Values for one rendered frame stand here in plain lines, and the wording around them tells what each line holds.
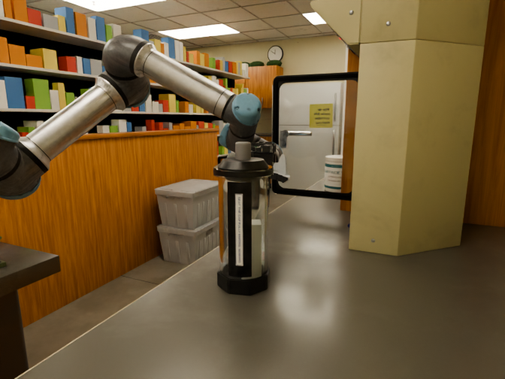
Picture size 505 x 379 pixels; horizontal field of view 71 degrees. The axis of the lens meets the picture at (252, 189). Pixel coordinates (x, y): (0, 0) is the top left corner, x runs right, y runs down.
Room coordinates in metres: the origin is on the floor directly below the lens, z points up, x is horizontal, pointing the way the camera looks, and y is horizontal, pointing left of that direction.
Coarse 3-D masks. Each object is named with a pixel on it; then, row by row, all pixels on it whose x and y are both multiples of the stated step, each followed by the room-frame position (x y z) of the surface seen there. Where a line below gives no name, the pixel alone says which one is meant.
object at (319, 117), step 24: (288, 96) 1.20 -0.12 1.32; (312, 96) 1.17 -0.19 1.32; (336, 96) 1.14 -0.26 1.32; (288, 120) 1.20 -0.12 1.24; (312, 120) 1.17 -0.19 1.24; (336, 120) 1.14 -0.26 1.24; (288, 144) 1.20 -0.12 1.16; (312, 144) 1.17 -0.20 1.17; (336, 144) 1.14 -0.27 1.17; (288, 168) 1.20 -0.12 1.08; (312, 168) 1.17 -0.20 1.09; (336, 168) 1.13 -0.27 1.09; (336, 192) 1.13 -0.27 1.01
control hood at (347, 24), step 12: (324, 0) 0.85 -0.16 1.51; (336, 0) 0.84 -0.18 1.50; (348, 0) 0.83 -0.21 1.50; (360, 0) 0.81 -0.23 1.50; (324, 12) 0.85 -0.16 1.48; (336, 12) 0.84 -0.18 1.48; (348, 12) 0.82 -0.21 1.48; (360, 12) 0.81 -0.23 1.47; (336, 24) 0.83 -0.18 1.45; (348, 24) 0.82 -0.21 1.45; (360, 24) 0.82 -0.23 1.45; (348, 36) 0.82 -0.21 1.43; (360, 36) 0.82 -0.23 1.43
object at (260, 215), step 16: (224, 192) 0.60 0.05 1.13; (256, 192) 0.59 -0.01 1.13; (224, 208) 0.60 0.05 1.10; (256, 208) 0.59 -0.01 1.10; (224, 224) 0.60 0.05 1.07; (256, 224) 0.59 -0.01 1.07; (224, 240) 0.60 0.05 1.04; (256, 240) 0.59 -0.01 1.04; (224, 256) 0.60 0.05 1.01; (256, 256) 0.59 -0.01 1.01; (224, 272) 0.60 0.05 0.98; (256, 272) 0.59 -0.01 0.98
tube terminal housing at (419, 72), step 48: (384, 0) 0.79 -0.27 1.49; (432, 0) 0.78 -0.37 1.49; (480, 0) 0.83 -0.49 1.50; (384, 48) 0.79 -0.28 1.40; (432, 48) 0.78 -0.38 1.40; (480, 48) 0.83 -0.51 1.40; (384, 96) 0.79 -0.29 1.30; (432, 96) 0.79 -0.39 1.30; (384, 144) 0.79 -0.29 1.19; (432, 144) 0.79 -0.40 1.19; (384, 192) 0.78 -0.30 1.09; (432, 192) 0.80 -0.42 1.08; (384, 240) 0.78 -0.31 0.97; (432, 240) 0.80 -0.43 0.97
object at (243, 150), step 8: (240, 144) 0.62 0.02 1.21; (248, 144) 0.62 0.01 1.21; (240, 152) 0.62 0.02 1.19; (248, 152) 0.62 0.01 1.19; (224, 160) 0.62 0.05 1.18; (232, 160) 0.61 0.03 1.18; (240, 160) 0.61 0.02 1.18; (248, 160) 0.61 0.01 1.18; (256, 160) 0.61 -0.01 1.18; (264, 160) 0.63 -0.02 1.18; (224, 168) 0.60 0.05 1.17; (232, 168) 0.59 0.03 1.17; (240, 168) 0.59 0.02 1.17; (248, 168) 0.59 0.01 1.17; (256, 168) 0.59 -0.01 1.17
